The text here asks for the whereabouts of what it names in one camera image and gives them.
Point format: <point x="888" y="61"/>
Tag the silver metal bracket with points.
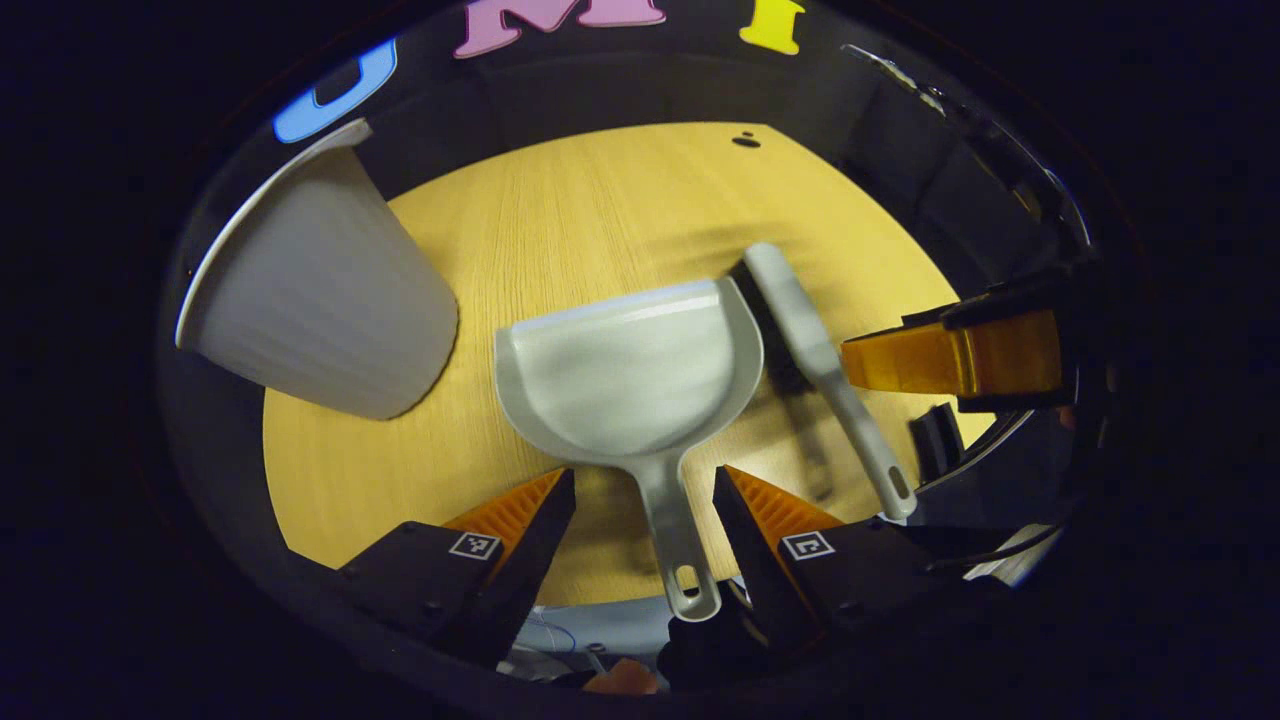
<point x="895" y="72"/>

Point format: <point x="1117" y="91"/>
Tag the grey plastic dustpan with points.
<point x="630" y="370"/>

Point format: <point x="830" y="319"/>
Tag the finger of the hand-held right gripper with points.
<point x="1000" y="305"/>
<point x="950" y="360"/>

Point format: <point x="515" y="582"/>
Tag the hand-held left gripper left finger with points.
<point x="530" y="560"/>

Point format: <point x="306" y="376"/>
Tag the small grey broom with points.
<point x="800" y="320"/>

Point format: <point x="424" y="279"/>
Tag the wooden desktop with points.
<point x="400" y="450"/>

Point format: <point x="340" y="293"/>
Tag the white plastic garbage bin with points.
<point x="320" y="300"/>

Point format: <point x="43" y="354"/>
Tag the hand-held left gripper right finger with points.
<point x="750" y="545"/>

